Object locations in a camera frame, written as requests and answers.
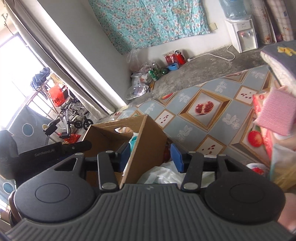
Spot person's right hand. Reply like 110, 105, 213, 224
278, 193, 296, 233

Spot white FamilyMart plastic bag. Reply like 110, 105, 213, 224
137, 161, 215, 188

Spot brown cardboard box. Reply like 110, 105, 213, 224
83, 115, 167, 188

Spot fruit pattern table cloth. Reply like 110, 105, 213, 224
114, 65, 275, 164

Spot wheelchair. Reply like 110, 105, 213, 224
43, 89, 93, 140

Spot pink tissue pack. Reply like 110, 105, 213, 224
252, 92, 275, 160

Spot red plastic bag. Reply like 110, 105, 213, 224
48, 84, 67, 107

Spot pink towel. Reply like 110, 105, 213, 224
254, 86, 295, 136

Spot red thermos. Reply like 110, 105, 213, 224
175, 50, 186, 65

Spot white stitched quilt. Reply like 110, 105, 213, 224
260, 40, 295, 94

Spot white water dispenser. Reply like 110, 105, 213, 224
225, 16, 258, 53

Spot blue water bottle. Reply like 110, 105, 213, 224
219, 0, 247, 20

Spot rolled floral mats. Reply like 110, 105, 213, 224
249, 0, 295, 45

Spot white cable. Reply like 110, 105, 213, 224
187, 44, 236, 62

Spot floral teal wall quilt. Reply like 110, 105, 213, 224
89, 0, 211, 54

